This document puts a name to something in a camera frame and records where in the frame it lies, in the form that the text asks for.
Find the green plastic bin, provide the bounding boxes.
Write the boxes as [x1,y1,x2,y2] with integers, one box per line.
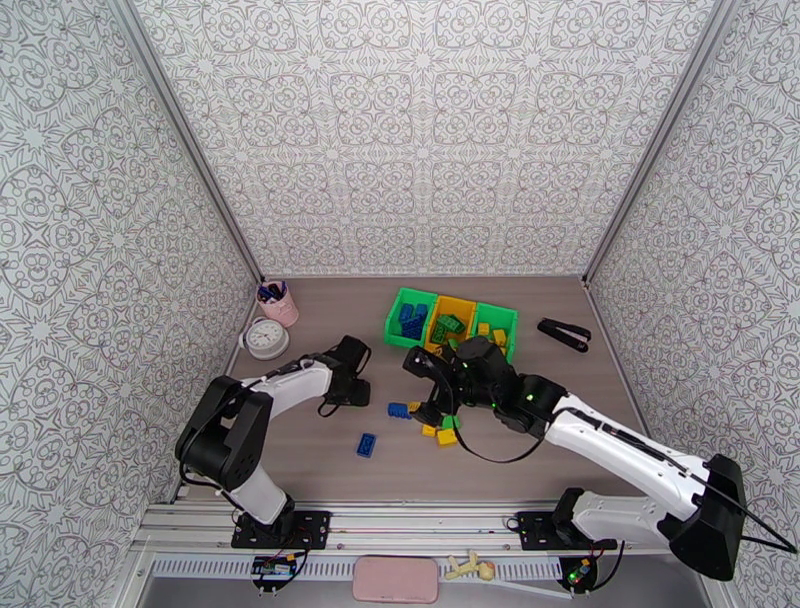
[472,301,520,365]
[383,287,440,349]

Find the yellow plastic bin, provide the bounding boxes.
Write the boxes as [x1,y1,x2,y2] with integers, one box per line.
[426,294,479,358]

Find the black stapler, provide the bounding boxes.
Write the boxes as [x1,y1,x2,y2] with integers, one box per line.
[537,317,593,353]

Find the pink metal cup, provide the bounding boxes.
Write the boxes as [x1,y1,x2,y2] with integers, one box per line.
[257,280,300,328]

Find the white alarm clock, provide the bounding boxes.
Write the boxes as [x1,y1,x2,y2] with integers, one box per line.
[239,316,291,362]

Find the wooden toy figure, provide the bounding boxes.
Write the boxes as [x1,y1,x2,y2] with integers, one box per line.
[444,549,497,582]

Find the pink rectangular case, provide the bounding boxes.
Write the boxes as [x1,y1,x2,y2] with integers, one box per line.
[352,556,441,605]

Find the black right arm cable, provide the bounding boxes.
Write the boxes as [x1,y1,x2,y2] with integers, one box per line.
[431,352,800,554]

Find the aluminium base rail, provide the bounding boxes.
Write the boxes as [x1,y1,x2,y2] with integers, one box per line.
[134,498,719,559]

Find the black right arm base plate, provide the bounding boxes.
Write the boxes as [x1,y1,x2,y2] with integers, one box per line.
[516,511,619,553]

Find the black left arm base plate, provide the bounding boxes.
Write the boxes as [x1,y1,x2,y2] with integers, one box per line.
[231,511,331,551]

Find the white slotted cable duct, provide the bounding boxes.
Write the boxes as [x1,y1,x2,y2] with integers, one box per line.
[151,556,567,583]

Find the grey metal corner post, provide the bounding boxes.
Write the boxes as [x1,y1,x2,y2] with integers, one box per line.
[582,0,734,284]
[106,0,265,284]

